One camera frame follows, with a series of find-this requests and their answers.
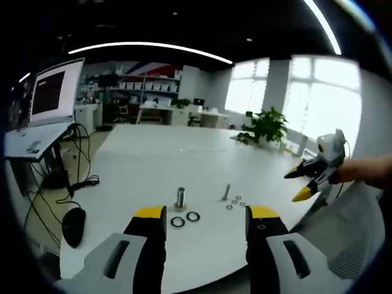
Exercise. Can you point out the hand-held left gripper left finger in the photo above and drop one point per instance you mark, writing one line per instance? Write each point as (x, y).
(141, 245)

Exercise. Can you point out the grey mesh chair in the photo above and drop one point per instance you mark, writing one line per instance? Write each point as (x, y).
(343, 232)

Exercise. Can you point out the black computer mouse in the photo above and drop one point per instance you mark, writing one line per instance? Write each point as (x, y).
(74, 226)

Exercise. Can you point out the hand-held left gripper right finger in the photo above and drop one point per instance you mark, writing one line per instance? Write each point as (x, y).
(269, 245)

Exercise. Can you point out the large black washer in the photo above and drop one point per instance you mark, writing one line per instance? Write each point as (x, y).
(178, 222)
(193, 216)

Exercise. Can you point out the white low desk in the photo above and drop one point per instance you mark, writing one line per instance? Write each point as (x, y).
(183, 114)

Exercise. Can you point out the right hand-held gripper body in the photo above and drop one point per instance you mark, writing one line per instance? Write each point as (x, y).
(332, 153)

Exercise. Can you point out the large threaded stud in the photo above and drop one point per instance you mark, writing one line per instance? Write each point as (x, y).
(180, 199)

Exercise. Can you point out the white cabinet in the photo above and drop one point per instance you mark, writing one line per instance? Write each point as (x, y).
(88, 114)

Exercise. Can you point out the thin threaded stud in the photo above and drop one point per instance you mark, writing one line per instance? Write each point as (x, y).
(226, 193)

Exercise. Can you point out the green potted plant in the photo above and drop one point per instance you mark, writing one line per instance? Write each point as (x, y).
(269, 125)

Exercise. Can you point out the storage shelf with white bins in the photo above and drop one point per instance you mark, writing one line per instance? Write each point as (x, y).
(147, 85)

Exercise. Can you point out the grey side desk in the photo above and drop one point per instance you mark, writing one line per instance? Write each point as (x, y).
(30, 142)

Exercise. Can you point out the computer monitor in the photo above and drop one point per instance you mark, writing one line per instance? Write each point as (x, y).
(55, 92)

